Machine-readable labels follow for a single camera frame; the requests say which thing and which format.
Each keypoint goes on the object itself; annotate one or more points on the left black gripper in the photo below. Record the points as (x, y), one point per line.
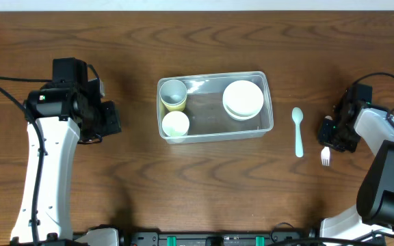
(111, 118)

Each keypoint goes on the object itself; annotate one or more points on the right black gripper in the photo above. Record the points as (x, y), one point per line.
(327, 135)

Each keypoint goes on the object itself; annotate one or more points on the pink plastic fork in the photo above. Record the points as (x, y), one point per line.
(325, 156)

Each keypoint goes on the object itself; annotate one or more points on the mint green plastic spoon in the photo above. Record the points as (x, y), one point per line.
(297, 117)

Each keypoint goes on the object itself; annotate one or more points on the yellow plastic cup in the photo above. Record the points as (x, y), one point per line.
(178, 106)

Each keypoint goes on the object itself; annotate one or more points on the white plastic cup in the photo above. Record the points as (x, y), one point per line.
(175, 124)

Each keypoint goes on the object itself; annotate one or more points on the grey plastic cup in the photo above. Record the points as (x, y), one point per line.
(173, 92)

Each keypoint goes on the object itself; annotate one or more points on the clear plastic container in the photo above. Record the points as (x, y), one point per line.
(208, 119)

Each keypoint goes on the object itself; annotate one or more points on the white plastic bowl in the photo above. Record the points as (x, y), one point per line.
(242, 100)

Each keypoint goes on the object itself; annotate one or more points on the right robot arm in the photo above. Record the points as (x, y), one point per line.
(356, 118)

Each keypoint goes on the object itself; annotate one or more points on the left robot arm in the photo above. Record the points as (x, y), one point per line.
(66, 112)

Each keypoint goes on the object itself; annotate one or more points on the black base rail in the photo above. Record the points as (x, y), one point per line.
(147, 238)

